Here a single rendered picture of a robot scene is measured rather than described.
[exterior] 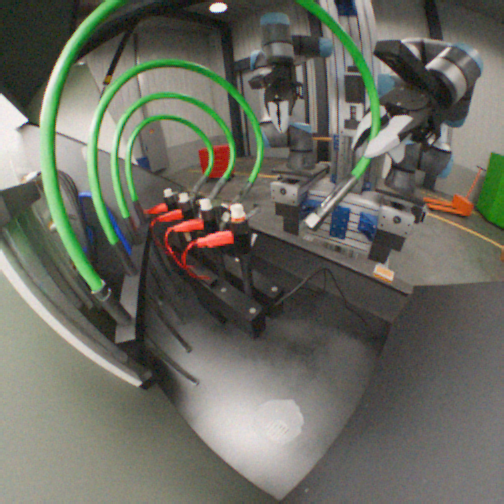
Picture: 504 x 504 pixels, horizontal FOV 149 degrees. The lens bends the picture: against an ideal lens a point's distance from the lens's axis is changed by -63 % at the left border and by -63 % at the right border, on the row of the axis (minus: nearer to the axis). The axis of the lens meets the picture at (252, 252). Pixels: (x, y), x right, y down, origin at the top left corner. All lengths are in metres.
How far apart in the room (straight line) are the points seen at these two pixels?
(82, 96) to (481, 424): 0.72
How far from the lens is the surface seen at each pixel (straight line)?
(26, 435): 0.15
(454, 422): 0.19
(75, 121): 0.55
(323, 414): 0.44
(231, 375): 0.46
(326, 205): 0.24
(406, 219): 0.79
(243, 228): 0.27
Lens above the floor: 1.26
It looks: 38 degrees down
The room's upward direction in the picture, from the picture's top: 7 degrees counter-clockwise
